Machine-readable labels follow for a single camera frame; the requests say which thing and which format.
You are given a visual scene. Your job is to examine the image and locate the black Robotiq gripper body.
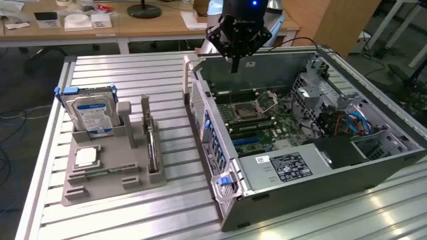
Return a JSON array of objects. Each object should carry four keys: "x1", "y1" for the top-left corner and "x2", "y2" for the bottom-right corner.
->
[{"x1": 222, "y1": 0, "x2": 268, "y2": 56}]

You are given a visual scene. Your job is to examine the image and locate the white booklet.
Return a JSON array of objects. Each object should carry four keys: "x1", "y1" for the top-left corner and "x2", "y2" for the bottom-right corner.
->
[{"x1": 180, "y1": 11, "x2": 210, "y2": 31}]

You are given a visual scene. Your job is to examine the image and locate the cardboard box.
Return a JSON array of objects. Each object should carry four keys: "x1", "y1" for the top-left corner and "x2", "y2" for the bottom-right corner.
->
[{"x1": 192, "y1": 0, "x2": 211, "y2": 17}]

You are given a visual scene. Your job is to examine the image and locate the wooden desk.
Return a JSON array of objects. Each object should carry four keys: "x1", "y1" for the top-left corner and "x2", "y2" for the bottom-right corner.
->
[{"x1": 0, "y1": 0, "x2": 302, "y2": 48}]

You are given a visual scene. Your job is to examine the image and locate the wooden cabinet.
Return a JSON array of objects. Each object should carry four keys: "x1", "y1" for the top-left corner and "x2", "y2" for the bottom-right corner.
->
[{"x1": 279, "y1": 0, "x2": 383, "y2": 57}]

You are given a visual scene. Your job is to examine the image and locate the black round lamp base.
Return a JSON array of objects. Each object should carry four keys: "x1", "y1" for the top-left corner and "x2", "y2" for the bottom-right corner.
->
[{"x1": 125, "y1": 0, "x2": 163, "y2": 20}]

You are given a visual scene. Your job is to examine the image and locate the metal socket cover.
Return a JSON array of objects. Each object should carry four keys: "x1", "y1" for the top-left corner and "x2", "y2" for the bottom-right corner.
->
[{"x1": 255, "y1": 91, "x2": 280, "y2": 108}]

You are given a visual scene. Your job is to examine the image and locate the metal disk bay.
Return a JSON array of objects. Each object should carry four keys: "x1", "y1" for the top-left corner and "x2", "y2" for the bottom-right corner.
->
[
  {"x1": 288, "y1": 71, "x2": 340, "y2": 120},
  {"x1": 351, "y1": 124, "x2": 418, "y2": 161}
]

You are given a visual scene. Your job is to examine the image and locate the CPU socket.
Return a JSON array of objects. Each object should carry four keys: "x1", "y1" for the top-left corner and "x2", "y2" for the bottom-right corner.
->
[{"x1": 234, "y1": 101, "x2": 259, "y2": 120}]

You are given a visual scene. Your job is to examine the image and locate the plain white box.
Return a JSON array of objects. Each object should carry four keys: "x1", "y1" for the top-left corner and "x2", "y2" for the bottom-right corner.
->
[{"x1": 89, "y1": 13, "x2": 112, "y2": 30}]

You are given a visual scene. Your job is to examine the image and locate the green motherboard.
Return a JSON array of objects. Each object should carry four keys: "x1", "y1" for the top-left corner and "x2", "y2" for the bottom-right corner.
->
[{"x1": 212, "y1": 86, "x2": 322, "y2": 155}]

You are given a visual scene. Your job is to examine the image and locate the installed green RAM stick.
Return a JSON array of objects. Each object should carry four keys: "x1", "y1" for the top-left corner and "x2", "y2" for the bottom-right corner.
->
[{"x1": 228, "y1": 123, "x2": 274, "y2": 133}]

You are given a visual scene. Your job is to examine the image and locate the long black expansion slot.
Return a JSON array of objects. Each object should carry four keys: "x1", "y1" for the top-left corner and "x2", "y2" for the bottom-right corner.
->
[{"x1": 228, "y1": 131, "x2": 259, "y2": 140}]

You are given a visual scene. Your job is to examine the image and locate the white box with round hole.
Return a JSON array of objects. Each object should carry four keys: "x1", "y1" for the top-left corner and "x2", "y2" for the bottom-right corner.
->
[{"x1": 63, "y1": 13, "x2": 93, "y2": 32}]

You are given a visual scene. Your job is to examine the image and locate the blue expansion slot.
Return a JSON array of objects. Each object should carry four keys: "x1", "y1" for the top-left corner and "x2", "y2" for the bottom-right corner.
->
[{"x1": 231, "y1": 136, "x2": 260, "y2": 148}]

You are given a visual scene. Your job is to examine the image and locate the black floor stand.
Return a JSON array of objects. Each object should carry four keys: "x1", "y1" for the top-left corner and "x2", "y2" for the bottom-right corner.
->
[{"x1": 386, "y1": 63, "x2": 427, "y2": 113}]

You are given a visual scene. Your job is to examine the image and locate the hard disk with blue carrier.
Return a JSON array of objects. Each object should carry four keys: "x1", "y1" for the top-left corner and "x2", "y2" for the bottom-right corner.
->
[{"x1": 53, "y1": 84, "x2": 121, "y2": 139}]

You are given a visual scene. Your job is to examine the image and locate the white box with black lid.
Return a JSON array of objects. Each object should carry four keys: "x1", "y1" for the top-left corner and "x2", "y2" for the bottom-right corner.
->
[{"x1": 32, "y1": 11, "x2": 61, "y2": 29}]

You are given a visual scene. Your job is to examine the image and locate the black plastic shroud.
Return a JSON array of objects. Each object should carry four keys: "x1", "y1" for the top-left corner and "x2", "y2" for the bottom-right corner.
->
[{"x1": 312, "y1": 136, "x2": 368, "y2": 170}]

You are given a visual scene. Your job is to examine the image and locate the black chair base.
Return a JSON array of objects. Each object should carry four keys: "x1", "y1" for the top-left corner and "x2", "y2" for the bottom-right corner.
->
[{"x1": 17, "y1": 44, "x2": 71, "y2": 74}]

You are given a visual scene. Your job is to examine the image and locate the grey power supply unit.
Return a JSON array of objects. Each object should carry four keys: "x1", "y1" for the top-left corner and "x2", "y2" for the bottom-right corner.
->
[{"x1": 238, "y1": 143, "x2": 335, "y2": 192}]

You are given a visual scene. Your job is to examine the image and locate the white paper label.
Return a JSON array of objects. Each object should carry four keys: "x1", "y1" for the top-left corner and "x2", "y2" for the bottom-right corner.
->
[{"x1": 4, "y1": 22, "x2": 31, "y2": 30}]

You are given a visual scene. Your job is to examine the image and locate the clear plastic bags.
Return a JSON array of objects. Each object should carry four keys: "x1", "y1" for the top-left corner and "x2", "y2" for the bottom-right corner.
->
[{"x1": 0, "y1": 0, "x2": 35, "y2": 22}]

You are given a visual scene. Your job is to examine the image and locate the silver CPU chip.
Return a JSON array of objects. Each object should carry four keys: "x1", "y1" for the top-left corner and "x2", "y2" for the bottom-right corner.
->
[{"x1": 73, "y1": 147, "x2": 100, "y2": 168}]

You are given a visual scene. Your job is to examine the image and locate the grey parts rack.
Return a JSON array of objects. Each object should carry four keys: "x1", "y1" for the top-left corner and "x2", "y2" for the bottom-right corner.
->
[{"x1": 60, "y1": 100, "x2": 168, "y2": 207}]

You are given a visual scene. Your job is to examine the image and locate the loose green RAM stick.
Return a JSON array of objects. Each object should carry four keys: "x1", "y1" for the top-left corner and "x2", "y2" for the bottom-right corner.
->
[{"x1": 84, "y1": 166, "x2": 135, "y2": 177}]

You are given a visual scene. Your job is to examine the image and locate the grey open PC case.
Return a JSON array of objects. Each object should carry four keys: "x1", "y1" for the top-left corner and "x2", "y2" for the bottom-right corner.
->
[{"x1": 182, "y1": 44, "x2": 427, "y2": 232}]

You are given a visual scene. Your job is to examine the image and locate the black cable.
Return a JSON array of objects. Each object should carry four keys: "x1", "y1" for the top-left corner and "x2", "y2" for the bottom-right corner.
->
[{"x1": 270, "y1": 37, "x2": 331, "y2": 55}]

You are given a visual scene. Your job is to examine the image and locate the white table frame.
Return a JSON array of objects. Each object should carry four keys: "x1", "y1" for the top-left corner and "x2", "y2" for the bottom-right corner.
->
[{"x1": 358, "y1": 0, "x2": 427, "y2": 68}]

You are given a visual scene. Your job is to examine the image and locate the black wire bundle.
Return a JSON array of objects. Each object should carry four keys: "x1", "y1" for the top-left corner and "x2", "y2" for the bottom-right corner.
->
[{"x1": 315, "y1": 111, "x2": 339, "y2": 138}]

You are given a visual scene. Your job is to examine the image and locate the red wire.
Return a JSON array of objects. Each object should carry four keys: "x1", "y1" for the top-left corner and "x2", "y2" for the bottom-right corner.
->
[{"x1": 335, "y1": 112, "x2": 355, "y2": 136}]

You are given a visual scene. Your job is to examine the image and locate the blue wire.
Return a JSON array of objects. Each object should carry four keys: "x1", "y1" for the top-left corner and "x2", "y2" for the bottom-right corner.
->
[{"x1": 346, "y1": 111, "x2": 372, "y2": 136}]

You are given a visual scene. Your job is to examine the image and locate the grey floor cable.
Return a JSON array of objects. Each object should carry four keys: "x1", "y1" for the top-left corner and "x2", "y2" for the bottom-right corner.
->
[{"x1": 0, "y1": 104, "x2": 53, "y2": 121}]

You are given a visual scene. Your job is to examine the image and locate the blue floor cable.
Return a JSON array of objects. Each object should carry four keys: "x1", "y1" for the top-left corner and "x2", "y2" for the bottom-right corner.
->
[{"x1": 0, "y1": 109, "x2": 31, "y2": 216}]

